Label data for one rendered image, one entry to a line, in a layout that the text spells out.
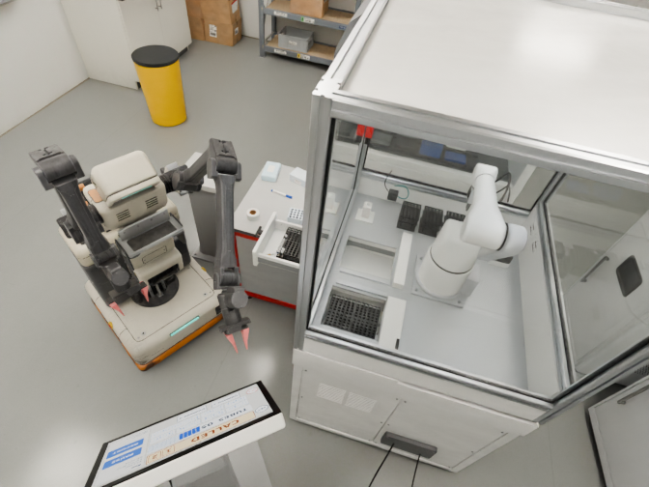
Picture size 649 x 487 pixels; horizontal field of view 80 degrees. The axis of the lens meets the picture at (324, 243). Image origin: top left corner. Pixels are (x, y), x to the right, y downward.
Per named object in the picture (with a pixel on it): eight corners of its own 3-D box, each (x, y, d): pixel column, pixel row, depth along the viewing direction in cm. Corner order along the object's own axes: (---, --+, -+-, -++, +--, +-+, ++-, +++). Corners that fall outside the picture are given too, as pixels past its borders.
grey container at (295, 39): (277, 47, 507) (277, 33, 494) (285, 39, 526) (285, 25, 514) (306, 53, 503) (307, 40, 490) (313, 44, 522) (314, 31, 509)
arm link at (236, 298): (237, 272, 135) (212, 272, 130) (251, 270, 126) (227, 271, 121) (238, 306, 134) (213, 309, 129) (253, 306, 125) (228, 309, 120)
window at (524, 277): (306, 329, 140) (333, 114, 75) (307, 327, 140) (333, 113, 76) (552, 403, 131) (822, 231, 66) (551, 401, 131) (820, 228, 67)
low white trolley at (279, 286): (236, 300, 270) (225, 225, 213) (268, 238, 311) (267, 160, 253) (316, 324, 264) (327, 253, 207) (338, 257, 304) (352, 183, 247)
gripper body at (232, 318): (251, 324, 129) (245, 302, 129) (221, 334, 126) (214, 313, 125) (248, 321, 135) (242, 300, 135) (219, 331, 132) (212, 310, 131)
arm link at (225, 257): (235, 163, 138) (206, 159, 132) (242, 159, 134) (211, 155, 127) (237, 285, 136) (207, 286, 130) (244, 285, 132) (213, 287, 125)
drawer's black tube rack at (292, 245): (275, 260, 191) (275, 251, 186) (288, 235, 203) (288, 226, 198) (319, 272, 189) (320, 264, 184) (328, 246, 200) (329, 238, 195)
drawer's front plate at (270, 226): (253, 266, 190) (252, 251, 182) (273, 225, 209) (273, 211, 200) (256, 267, 190) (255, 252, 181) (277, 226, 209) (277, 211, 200)
